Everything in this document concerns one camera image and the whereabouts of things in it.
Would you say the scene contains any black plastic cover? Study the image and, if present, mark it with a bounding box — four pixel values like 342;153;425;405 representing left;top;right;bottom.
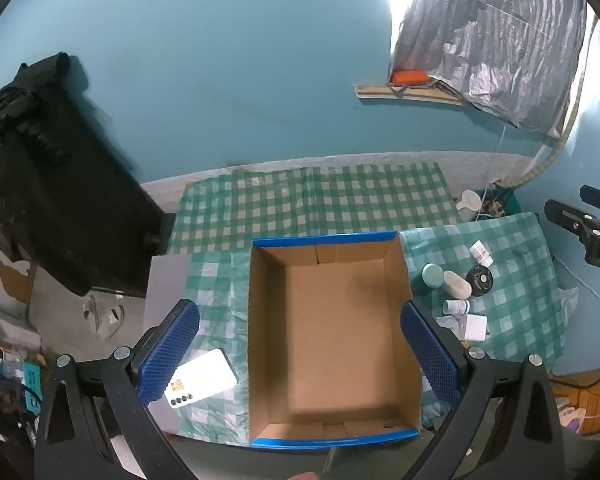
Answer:
0;51;177;298

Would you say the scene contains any white pill bottle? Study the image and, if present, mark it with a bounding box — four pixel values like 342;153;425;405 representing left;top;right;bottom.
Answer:
469;241;495;268

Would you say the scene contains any white smartphone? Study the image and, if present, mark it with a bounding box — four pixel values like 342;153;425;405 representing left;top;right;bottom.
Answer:
164;349;239;410

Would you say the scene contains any beige bottle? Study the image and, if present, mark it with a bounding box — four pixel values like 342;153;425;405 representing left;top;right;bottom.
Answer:
443;270;473;301

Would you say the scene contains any silver tarp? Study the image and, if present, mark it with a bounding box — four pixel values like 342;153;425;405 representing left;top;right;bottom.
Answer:
389;0;588;138

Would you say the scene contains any beige curved pipe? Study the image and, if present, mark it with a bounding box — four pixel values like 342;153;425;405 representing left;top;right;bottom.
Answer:
517;15;598;186

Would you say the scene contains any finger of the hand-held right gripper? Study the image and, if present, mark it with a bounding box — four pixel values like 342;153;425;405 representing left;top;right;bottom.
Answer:
580;185;600;218
544;199;593;241

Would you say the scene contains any green checked tablecloth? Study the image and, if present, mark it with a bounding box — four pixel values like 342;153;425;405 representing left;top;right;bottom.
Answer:
167;162;463;256

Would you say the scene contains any wooden board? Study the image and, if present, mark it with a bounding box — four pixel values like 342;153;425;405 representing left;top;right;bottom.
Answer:
355;84;466;107

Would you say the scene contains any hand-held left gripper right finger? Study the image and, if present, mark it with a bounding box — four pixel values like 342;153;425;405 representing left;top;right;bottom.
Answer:
399;300;567;480

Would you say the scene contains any teal carton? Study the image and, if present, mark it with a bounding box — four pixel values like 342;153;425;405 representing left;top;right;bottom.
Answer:
22;362;43;413

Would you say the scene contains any white cord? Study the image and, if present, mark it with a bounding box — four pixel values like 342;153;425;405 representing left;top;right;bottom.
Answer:
554;254;600;307

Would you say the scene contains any teal round tin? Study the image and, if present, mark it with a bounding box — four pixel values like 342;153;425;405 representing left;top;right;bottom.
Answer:
420;263;446;295

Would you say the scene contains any orange object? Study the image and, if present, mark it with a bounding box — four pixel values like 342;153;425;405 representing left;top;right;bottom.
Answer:
390;70;431;87

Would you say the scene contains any white plastic bag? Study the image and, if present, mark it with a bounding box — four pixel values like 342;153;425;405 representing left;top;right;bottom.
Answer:
559;287;580;331

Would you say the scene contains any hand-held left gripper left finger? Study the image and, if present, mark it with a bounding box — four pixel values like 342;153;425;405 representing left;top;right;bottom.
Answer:
34;299;201;480

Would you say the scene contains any orange crate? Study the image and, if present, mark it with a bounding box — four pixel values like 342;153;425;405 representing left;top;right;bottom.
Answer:
555;375;600;436

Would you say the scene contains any black cable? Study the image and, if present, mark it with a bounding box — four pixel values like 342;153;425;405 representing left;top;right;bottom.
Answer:
550;360;600;392

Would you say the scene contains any black round object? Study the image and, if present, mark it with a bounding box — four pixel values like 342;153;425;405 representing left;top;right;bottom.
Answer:
466;267;494;295

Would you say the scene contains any white sandal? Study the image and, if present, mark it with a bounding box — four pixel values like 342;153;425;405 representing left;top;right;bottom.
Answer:
100;305;127;343
82;295;106;333

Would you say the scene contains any green checked plastic sheet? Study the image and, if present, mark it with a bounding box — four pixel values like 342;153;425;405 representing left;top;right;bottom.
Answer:
167;212;567;448

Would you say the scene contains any white jug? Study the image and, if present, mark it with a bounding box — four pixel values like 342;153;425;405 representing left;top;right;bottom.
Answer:
455;190;482;222

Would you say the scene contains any blue cardboard box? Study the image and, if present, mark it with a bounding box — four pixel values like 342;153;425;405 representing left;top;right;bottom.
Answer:
247;231;423;448

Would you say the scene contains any white charger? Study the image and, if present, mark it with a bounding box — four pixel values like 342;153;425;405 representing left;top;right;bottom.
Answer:
460;314;488;343

